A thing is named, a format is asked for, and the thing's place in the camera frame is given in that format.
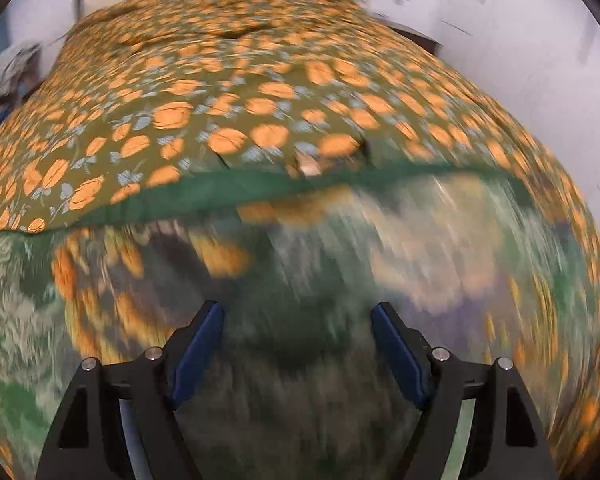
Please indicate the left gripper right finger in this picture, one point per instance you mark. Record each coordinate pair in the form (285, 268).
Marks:
(432, 379)

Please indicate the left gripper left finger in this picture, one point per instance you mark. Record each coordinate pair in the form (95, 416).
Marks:
(163, 378)

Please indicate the green landscape print garment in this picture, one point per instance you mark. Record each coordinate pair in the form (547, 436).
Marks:
(297, 389)

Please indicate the pile of clothes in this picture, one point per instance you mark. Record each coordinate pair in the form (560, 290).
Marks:
(19, 75)

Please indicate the olive orange floral bedspread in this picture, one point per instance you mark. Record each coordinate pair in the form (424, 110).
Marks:
(147, 94)

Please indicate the dark wooden bed frame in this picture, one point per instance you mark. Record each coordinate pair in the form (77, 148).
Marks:
(425, 42)

